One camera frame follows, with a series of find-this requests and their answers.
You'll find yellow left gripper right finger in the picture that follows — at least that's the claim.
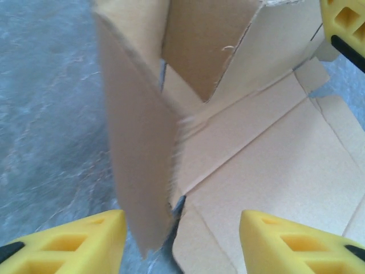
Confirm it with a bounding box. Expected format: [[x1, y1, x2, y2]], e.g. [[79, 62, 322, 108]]
[[241, 209, 365, 274]]

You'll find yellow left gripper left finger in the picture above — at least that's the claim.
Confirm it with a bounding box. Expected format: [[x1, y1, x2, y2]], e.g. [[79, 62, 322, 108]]
[[0, 209, 128, 274]]

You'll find brown cardboard box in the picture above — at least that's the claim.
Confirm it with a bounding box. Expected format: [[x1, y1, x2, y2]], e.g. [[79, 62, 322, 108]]
[[91, 0, 365, 274]]

